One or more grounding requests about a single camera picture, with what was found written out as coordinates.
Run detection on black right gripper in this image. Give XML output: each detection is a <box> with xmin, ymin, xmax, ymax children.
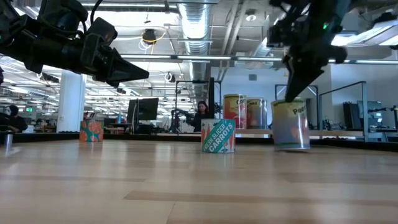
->
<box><xmin>267</xmin><ymin>20</ymin><xmax>348</xmax><ymax>103</ymax></box>

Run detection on black metal rail frame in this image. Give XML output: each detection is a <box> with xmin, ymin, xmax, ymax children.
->
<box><xmin>175</xmin><ymin>77</ymin><xmax>222</xmax><ymax>133</ymax></box>
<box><xmin>318</xmin><ymin>81</ymin><xmax>369</xmax><ymax>142</ymax></box>

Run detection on person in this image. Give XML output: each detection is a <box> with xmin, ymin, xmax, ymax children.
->
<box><xmin>190</xmin><ymin>100</ymin><xmax>211</xmax><ymax>133</ymax></box>
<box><xmin>0</xmin><ymin>105</ymin><xmax>29</xmax><ymax>134</ymax></box>

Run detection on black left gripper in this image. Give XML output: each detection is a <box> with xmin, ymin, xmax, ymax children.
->
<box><xmin>30</xmin><ymin>34</ymin><xmax>150</xmax><ymax>88</ymax></box>

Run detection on short sliced carrots tin can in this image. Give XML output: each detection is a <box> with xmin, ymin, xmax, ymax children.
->
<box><xmin>200</xmin><ymin>118</ymin><xmax>236</xmax><ymax>154</ymax></box>

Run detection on tall peaches tin can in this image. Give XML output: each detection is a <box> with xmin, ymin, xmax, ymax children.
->
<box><xmin>271</xmin><ymin>98</ymin><xmax>311</xmax><ymax>152</ymax></box>
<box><xmin>246</xmin><ymin>97</ymin><xmax>269</xmax><ymax>130</ymax></box>

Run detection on tall corn tin can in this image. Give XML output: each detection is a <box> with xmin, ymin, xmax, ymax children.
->
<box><xmin>223</xmin><ymin>93</ymin><xmax>248</xmax><ymax>130</ymax></box>

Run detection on white building pillar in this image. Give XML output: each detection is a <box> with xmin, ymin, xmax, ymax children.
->
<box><xmin>55</xmin><ymin>70</ymin><xmax>87</xmax><ymax>134</ymax></box>

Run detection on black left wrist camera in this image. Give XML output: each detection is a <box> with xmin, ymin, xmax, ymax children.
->
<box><xmin>86</xmin><ymin>17</ymin><xmax>118</xmax><ymax>47</ymax></box>

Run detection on short orange teal tin can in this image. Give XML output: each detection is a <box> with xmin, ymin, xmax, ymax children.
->
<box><xmin>78</xmin><ymin>120</ymin><xmax>104</xmax><ymax>143</ymax></box>

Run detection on silver ceiling air duct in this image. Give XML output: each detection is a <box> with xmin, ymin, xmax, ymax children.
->
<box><xmin>177</xmin><ymin>0</ymin><xmax>215</xmax><ymax>82</ymax></box>

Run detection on dark background monitors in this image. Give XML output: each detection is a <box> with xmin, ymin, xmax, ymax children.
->
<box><xmin>343</xmin><ymin>100</ymin><xmax>384</xmax><ymax>131</ymax></box>

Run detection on black computer monitor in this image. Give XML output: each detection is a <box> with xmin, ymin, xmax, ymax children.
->
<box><xmin>126</xmin><ymin>97</ymin><xmax>160</xmax><ymax>134</ymax></box>

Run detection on black ceiling mounted device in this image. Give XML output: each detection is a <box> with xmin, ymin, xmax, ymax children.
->
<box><xmin>142</xmin><ymin>28</ymin><xmax>157</xmax><ymax>45</ymax></box>

